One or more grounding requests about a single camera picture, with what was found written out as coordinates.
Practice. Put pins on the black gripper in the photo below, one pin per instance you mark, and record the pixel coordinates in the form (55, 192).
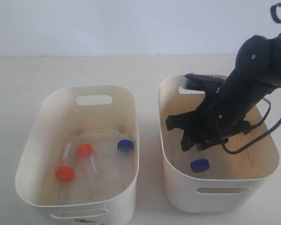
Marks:
(221, 114)

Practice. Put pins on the clear tube front blue cap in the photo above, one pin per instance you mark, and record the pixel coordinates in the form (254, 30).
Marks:
(199, 162)

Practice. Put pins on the clear tube blue cap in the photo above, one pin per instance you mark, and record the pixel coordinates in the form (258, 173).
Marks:
(199, 162)
(125, 145)

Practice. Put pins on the white plastic bin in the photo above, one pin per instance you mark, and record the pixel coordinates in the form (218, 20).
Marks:
(231, 179)
(100, 115)

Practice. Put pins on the clear tube orange cap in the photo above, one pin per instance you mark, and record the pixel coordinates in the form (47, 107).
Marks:
(88, 166)
(66, 168)

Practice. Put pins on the clear tube front orange cap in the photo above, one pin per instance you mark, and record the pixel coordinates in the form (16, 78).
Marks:
(66, 168)

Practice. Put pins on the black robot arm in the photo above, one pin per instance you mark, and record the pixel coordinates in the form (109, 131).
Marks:
(259, 59)

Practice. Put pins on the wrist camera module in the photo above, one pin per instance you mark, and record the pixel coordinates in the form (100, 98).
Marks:
(201, 82)

